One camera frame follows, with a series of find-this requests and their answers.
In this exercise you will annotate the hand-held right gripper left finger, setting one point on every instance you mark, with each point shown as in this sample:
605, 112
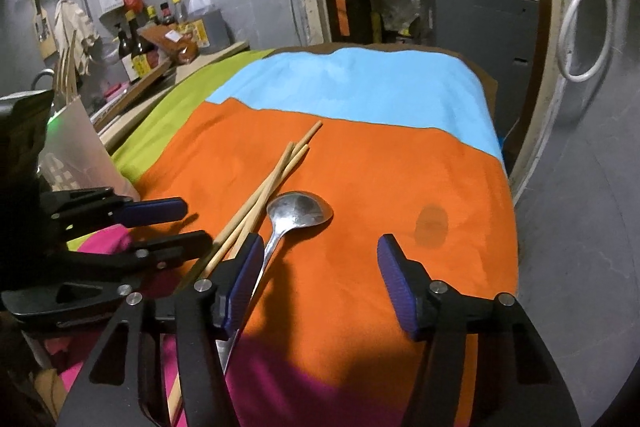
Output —
245, 282

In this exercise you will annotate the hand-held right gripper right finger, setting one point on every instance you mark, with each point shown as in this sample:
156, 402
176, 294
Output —
400, 287

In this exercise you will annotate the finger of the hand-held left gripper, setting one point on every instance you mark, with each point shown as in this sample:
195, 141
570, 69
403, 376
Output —
155, 212
170, 249

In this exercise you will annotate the white plastic utensil basket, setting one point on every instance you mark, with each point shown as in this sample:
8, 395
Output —
80, 142

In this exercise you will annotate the large metal spoon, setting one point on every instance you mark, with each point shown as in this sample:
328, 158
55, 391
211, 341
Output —
300, 209

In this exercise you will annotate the wooden chopstick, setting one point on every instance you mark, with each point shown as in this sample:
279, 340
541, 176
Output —
265, 177
287, 167
280, 182
74, 62

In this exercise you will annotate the pink dish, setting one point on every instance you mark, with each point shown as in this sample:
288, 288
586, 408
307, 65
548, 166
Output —
115, 91

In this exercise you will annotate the hanging wooden board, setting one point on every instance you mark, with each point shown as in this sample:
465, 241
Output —
44, 32

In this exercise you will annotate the colourful patchwork blanket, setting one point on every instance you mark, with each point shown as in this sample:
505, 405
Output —
350, 157

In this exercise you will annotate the hanging beige towel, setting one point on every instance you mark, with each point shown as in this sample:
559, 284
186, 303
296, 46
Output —
75, 27

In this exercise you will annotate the dark bottle yellow label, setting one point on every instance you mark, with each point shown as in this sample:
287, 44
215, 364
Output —
140, 57

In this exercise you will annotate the brown packet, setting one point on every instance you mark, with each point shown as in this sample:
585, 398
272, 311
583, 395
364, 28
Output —
175, 44

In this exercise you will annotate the wooden cutting board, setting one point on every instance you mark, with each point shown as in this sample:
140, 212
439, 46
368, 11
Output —
220, 52

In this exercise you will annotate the small dark sauce bottle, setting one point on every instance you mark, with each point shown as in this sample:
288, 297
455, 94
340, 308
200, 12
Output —
166, 14
151, 17

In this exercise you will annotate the large oil jug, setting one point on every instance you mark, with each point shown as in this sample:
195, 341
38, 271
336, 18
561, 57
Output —
207, 17

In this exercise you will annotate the yellow cap clear bottle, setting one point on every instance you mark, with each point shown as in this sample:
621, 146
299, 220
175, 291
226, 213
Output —
179, 9

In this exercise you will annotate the grey cabinet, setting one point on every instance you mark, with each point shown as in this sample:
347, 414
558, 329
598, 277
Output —
480, 32

